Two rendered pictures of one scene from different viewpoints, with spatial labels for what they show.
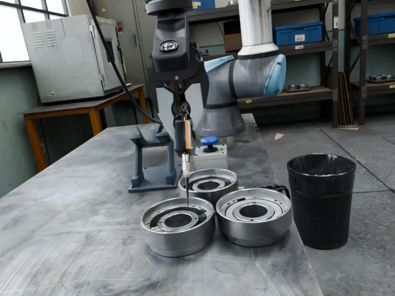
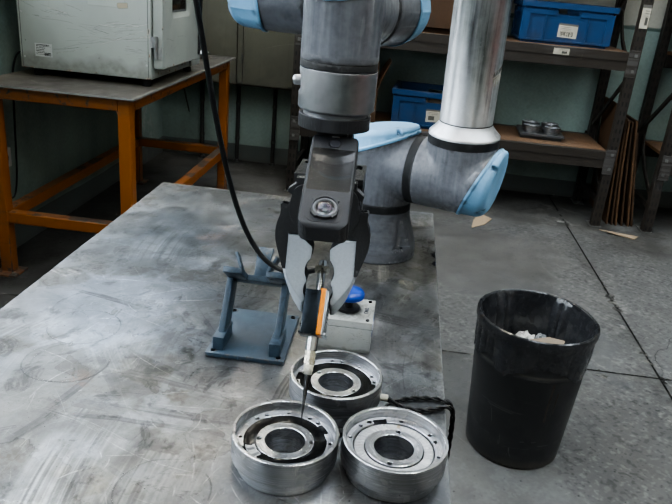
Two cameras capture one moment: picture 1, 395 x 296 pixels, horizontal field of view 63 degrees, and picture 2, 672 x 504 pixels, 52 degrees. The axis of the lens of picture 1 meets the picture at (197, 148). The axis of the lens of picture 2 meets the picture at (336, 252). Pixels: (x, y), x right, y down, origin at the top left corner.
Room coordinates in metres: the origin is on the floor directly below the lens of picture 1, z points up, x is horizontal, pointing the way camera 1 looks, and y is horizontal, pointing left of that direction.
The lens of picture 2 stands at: (-0.14, 0.03, 1.26)
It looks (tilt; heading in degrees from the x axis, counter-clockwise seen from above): 22 degrees down; 357
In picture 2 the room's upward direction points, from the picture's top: 5 degrees clockwise
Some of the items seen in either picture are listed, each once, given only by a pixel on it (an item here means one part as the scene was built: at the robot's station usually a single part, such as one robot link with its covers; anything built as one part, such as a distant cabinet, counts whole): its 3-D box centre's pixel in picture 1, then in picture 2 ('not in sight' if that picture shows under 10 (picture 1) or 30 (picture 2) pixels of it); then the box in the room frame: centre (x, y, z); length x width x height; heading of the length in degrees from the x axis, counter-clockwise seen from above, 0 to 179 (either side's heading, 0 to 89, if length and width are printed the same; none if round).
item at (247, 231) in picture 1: (253, 216); (393, 454); (0.41, -0.07, 0.82); 0.10 x 0.10 x 0.04
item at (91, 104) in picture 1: (103, 134); (133, 149); (3.15, 0.91, 0.39); 1.50 x 0.62 x 0.78; 173
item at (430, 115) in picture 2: not in sight; (435, 106); (4.09, -0.68, 0.56); 0.52 x 0.38 x 0.22; 80
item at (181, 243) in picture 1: (178, 225); (284, 447); (0.41, 0.04, 0.82); 0.10 x 0.10 x 0.04
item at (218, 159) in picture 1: (211, 158); (347, 320); (0.69, -0.03, 0.82); 0.08 x 0.07 x 0.05; 173
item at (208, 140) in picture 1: (210, 148); (348, 305); (0.68, -0.03, 0.85); 0.04 x 0.04 x 0.05
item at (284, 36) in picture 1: (295, 35); (561, 23); (4.02, -1.33, 1.11); 0.52 x 0.38 x 0.22; 83
